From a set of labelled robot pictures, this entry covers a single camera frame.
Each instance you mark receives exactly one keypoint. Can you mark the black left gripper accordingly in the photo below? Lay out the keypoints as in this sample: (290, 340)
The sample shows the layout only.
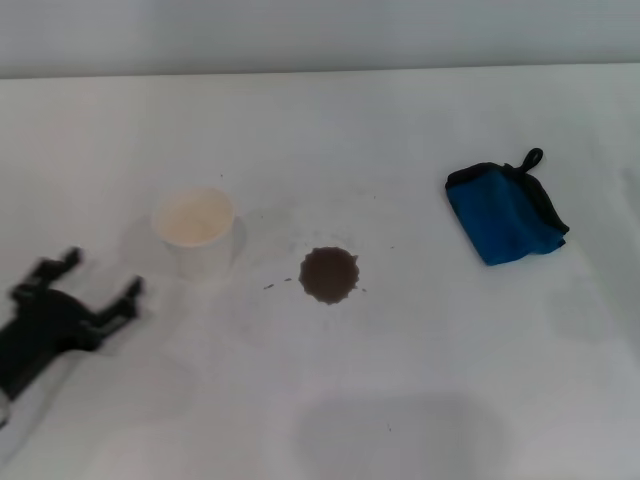
(40, 330)

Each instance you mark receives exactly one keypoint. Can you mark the white paper cup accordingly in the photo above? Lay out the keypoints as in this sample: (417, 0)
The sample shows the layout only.
(195, 235)

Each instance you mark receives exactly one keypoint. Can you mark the blue rag with black trim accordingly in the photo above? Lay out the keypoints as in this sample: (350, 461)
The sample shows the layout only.
(495, 220)

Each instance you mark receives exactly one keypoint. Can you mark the dark brown liquid puddle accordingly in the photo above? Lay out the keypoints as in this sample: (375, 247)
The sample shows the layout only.
(327, 275)

